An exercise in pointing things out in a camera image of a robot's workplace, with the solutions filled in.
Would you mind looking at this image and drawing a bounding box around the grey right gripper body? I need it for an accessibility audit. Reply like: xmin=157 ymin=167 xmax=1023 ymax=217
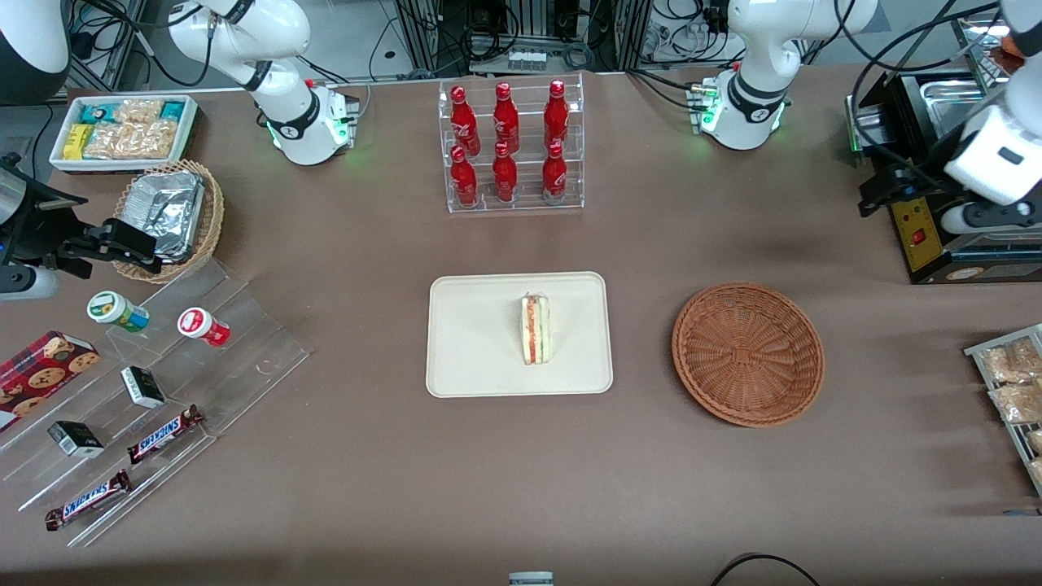
xmin=0 ymin=159 xmax=38 ymax=245

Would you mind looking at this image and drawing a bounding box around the triangular sandwich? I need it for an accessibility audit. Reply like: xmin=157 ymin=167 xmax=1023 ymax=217
xmin=520 ymin=293 xmax=552 ymax=366

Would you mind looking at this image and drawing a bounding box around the silver foil tray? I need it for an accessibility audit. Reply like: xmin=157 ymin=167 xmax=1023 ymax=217
xmin=120 ymin=169 xmax=206 ymax=263

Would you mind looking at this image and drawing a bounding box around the oval light wicker basket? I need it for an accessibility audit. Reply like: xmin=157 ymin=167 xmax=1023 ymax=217
xmin=112 ymin=160 xmax=225 ymax=284

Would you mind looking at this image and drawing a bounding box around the round brown wicker basket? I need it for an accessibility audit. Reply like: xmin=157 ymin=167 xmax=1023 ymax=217
xmin=672 ymin=282 xmax=825 ymax=428

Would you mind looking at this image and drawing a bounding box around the cream rectangular tray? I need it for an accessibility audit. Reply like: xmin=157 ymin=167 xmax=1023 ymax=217
xmin=426 ymin=271 xmax=614 ymax=399

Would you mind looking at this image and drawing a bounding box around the green lidded yogurt cup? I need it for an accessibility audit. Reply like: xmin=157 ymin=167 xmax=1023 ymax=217
xmin=87 ymin=291 xmax=151 ymax=334

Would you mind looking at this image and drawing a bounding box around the steel food pan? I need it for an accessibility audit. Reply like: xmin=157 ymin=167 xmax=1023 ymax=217
xmin=924 ymin=76 xmax=994 ymax=139

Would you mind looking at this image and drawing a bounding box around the black hot food machine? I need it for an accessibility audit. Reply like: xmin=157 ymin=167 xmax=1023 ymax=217
xmin=845 ymin=15 xmax=1042 ymax=286

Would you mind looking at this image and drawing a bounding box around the white rectangular snack bin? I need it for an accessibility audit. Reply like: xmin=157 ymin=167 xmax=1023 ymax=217
xmin=49 ymin=94 xmax=199 ymax=175

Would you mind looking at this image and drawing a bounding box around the large tan cracker bag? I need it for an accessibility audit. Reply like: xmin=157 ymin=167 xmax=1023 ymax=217
xmin=83 ymin=120 xmax=179 ymax=160

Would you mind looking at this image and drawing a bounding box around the red lidded yogurt cup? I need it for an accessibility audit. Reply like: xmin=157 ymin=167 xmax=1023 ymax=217
xmin=177 ymin=307 xmax=231 ymax=348

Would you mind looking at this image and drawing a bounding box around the red cookie box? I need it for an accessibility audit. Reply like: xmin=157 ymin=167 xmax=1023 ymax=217
xmin=0 ymin=330 xmax=100 ymax=433

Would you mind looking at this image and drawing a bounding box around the small tan cracker bag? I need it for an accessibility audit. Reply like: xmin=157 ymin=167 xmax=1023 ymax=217
xmin=112 ymin=98 xmax=164 ymax=125

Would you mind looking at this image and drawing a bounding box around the small black carton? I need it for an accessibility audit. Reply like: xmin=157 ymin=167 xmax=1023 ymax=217
xmin=120 ymin=365 xmax=166 ymax=409
xmin=47 ymin=420 xmax=105 ymax=458

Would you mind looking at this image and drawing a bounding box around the clear acrylic step display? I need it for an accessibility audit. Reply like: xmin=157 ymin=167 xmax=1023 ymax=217
xmin=0 ymin=256 xmax=310 ymax=548

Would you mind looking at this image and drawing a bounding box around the Snickers chocolate bar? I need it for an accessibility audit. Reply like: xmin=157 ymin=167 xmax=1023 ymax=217
xmin=45 ymin=470 xmax=133 ymax=531
xmin=127 ymin=405 xmax=204 ymax=466

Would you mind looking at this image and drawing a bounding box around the red soda bottle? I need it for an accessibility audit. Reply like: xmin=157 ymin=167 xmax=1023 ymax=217
xmin=493 ymin=82 xmax=520 ymax=154
xmin=544 ymin=79 xmax=570 ymax=150
xmin=450 ymin=85 xmax=481 ymax=157
xmin=450 ymin=146 xmax=479 ymax=208
xmin=492 ymin=142 xmax=519 ymax=203
xmin=542 ymin=140 xmax=568 ymax=204

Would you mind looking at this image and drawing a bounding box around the clear acrylic bottle rack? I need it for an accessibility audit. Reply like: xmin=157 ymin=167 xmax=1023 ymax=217
xmin=438 ymin=72 xmax=585 ymax=215

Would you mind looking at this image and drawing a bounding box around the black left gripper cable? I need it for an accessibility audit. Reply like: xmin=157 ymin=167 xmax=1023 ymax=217
xmin=838 ymin=0 xmax=1010 ymax=168

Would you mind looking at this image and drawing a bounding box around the grey wire rack tray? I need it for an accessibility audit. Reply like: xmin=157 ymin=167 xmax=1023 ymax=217
xmin=964 ymin=324 xmax=1042 ymax=499

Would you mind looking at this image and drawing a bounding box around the black looped table cable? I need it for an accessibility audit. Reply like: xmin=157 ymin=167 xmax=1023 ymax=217
xmin=710 ymin=553 xmax=821 ymax=586

